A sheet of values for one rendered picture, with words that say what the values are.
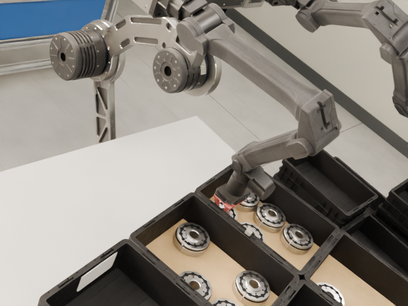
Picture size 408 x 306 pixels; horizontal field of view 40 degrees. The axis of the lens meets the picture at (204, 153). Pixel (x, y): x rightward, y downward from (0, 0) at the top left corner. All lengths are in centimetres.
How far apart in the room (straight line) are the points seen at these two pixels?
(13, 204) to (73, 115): 162
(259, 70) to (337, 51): 346
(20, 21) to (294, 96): 224
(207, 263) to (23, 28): 200
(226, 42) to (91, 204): 79
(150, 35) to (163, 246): 74
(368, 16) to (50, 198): 108
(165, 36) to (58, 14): 150
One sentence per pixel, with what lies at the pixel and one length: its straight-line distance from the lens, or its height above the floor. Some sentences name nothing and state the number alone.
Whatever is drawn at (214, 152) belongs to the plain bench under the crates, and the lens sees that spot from 224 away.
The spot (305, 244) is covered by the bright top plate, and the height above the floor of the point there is 86.
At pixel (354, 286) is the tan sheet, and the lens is 185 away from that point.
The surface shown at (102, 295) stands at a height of 83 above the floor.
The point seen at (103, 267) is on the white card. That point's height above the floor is 89.
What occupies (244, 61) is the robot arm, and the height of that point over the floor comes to 145.
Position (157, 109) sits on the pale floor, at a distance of 362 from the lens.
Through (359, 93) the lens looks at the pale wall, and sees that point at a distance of 462.
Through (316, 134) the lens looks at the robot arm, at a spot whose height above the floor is 142.
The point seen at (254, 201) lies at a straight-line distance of 185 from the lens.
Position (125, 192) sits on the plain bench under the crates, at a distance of 191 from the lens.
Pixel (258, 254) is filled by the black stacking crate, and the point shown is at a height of 91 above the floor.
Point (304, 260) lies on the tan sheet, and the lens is 181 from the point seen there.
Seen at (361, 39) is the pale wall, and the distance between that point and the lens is 456.
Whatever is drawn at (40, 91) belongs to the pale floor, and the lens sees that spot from 347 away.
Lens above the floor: 199
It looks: 36 degrees down
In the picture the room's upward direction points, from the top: 25 degrees clockwise
